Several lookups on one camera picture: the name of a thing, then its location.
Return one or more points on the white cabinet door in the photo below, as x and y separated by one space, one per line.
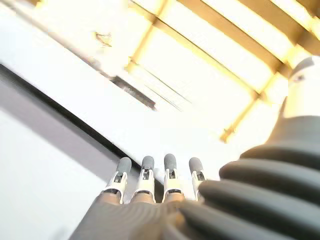
37 187

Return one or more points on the dark brown window frame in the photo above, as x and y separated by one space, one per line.
225 27

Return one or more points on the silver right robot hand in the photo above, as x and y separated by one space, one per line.
262 187

